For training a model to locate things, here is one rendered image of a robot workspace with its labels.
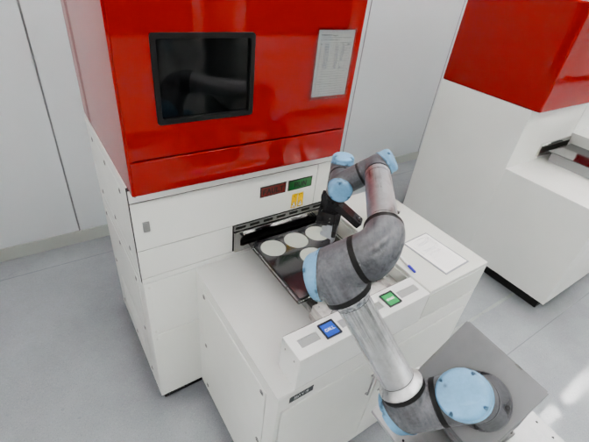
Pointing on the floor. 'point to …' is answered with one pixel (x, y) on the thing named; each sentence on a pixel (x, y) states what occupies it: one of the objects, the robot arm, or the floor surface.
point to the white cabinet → (314, 402)
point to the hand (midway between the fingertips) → (333, 240)
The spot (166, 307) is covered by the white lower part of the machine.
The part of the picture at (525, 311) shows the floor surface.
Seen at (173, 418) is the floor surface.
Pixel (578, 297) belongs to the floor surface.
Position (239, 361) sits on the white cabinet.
